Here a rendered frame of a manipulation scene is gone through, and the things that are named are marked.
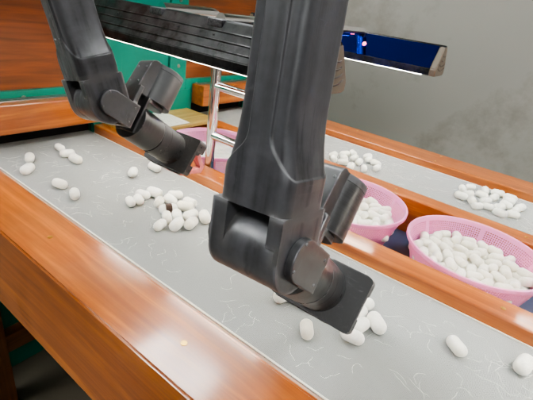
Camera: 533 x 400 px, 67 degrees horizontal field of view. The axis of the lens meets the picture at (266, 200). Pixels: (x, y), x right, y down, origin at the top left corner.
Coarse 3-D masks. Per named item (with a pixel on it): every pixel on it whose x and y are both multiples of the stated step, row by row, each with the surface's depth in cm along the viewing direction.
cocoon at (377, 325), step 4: (372, 312) 59; (376, 312) 59; (368, 316) 59; (372, 316) 59; (376, 316) 58; (380, 316) 58; (372, 320) 58; (376, 320) 58; (380, 320) 58; (372, 324) 58; (376, 324) 57; (380, 324) 57; (384, 324) 57; (372, 328) 58; (376, 328) 57; (380, 328) 57; (384, 328) 57; (376, 332) 57; (380, 332) 57; (384, 332) 57
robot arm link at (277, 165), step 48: (288, 0) 24; (336, 0) 26; (288, 48) 25; (336, 48) 27; (288, 96) 25; (240, 144) 28; (288, 144) 26; (240, 192) 29; (288, 192) 27; (240, 240) 29; (288, 240) 28; (288, 288) 30
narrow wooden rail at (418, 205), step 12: (192, 132) 139; (348, 168) 112; (372, 180) 106; (396, 192) 101; (408, 192) 102; (408, 204) 99; (420, 204) 97; (432, 204) 97; (444, 204) 98; (408, 216) 100; (420, 216) 98; (456, 216) 93; (468, 216) 94; (480, 216) 95; (468, 228) 92; (504, 228) 91; (492, 240) 90; (528, 240) 86; (528, 264) 87
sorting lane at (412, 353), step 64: (64, 192) 83; (128, 192) 87; (192, 192) 91; (128, 256) 66; (192, 256) 69; (256, 320) 57; (384, 320) 61; (448, 320) 63; (320, 384) 49; (384, 384) 50; (448, 384) 52; (512, 384) 53
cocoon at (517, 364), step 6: (522, 354) 56; (528, 354) 56; (516, 360) 55; (522, 360) 54; (528, 360) 54; (516, 366) 54; (522, 366) 54; (528, 366) 54; (516, 372) 54; (522, 372) 54; (528, 372) 54
